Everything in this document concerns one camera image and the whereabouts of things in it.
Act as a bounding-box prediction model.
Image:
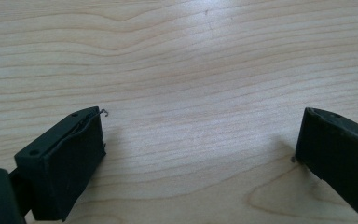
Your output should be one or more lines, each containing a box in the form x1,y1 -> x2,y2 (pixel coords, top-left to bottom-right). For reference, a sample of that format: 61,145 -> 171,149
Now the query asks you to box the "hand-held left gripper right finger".
294,106 -> 358,224

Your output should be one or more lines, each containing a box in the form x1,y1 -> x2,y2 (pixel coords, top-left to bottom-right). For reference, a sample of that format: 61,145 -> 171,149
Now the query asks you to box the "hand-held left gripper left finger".
13,105 -> 110,222

